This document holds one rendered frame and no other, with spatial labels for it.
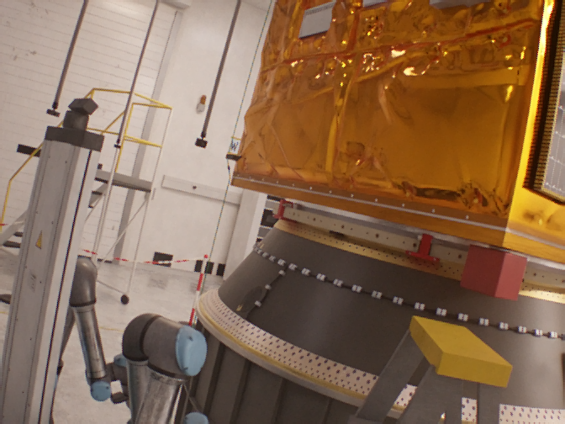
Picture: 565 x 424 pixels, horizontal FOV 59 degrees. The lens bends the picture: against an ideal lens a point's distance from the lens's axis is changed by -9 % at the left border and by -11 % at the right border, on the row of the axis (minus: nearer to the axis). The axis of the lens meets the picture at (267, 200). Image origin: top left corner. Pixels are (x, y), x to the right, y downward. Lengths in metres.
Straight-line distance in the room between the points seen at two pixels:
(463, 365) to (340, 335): 0.93
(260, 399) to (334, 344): 0.36
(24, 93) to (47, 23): 1.22
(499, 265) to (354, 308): 0.59
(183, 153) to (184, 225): 1.30
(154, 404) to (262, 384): 0.73
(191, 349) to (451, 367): 0.63
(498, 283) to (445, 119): 0.57
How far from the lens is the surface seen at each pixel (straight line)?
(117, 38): 9.65
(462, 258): 2.01
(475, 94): 1.81
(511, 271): 1.74
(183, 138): 9.96
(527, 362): 2.08
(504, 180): 1.67
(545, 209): 1.82
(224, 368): 2.27
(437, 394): 1.13
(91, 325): 1.91
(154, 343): 1.41
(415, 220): 1.92
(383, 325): 1.96
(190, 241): 10.22
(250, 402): 2.14
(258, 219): 9.75
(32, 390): 1.55
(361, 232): 2.08
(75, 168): 1.40
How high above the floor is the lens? 1.72
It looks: level
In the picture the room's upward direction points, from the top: 14 degrees clockwise
